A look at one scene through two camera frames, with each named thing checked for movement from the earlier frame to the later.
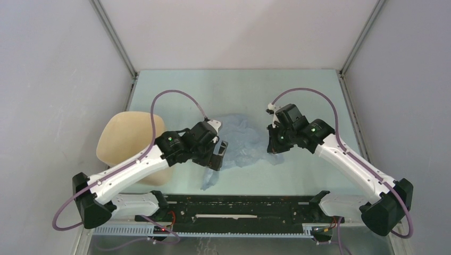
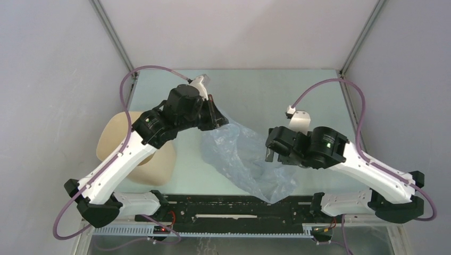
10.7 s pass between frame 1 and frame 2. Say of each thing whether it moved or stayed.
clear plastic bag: moved
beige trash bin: stayed
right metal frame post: stayed
